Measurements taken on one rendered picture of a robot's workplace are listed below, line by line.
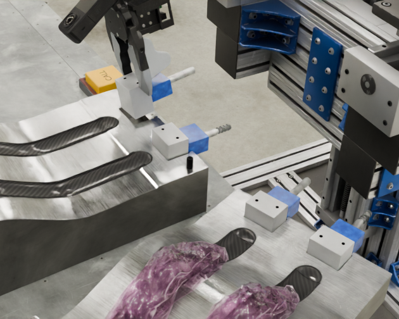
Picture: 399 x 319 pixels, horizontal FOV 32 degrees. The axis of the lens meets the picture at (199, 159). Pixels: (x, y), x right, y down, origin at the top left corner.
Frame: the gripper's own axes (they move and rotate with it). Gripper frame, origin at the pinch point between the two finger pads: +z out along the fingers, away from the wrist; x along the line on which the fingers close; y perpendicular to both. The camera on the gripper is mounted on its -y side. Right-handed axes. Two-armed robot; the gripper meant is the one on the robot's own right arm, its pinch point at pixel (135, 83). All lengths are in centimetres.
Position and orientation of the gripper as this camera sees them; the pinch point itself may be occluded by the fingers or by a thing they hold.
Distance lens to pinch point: 112.5
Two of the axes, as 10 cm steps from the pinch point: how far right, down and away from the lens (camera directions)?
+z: 1.6, 8.0, 5.8
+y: 8.3, -4.2, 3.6
